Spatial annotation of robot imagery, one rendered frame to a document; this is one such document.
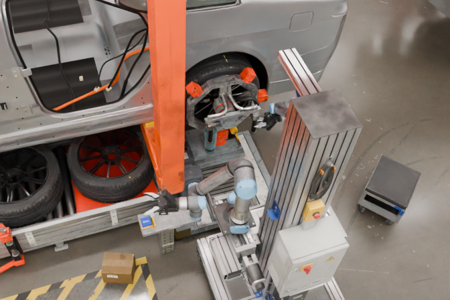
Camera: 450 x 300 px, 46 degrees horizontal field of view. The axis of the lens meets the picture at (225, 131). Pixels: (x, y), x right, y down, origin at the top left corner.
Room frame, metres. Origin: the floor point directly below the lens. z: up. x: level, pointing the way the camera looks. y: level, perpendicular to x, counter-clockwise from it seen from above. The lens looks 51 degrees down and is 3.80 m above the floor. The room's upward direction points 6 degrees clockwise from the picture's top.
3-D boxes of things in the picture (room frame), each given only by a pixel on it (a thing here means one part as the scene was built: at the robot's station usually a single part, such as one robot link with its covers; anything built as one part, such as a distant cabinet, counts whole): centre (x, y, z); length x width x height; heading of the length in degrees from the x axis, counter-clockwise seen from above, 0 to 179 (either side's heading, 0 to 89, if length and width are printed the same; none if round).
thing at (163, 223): (1.89, 0.33, 0.44); 0.43 x 0.17 x 0.03; 114
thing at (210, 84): (2.66, 0.04, 0.85); 0.54 x 0.07 x 0.54; 114
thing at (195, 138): (2.81, 0.11, 0.32); 0.40 x 0.30 x 0.28; 114
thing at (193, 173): (2.45, 0.29, 0.26); 0.42 x 0.18 x 0.35; 24
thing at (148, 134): (2.42, 0.49, 0.69); 0.52 x 0.17 x 0.35; 24
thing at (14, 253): (1.61, 1.41, 0.30); 0.09 x 0.05 x 0.50; 114
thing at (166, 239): (1.88, 0.36, 0.21); 0.10 x 0.10 x 0.42; 24
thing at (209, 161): (2.81, 0.11, 0.13); 0.50 x 0.36 x 0.10; 114
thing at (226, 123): (2.59, 0.01, 0.85); 0.21 x 0.14 x 0.14; 24
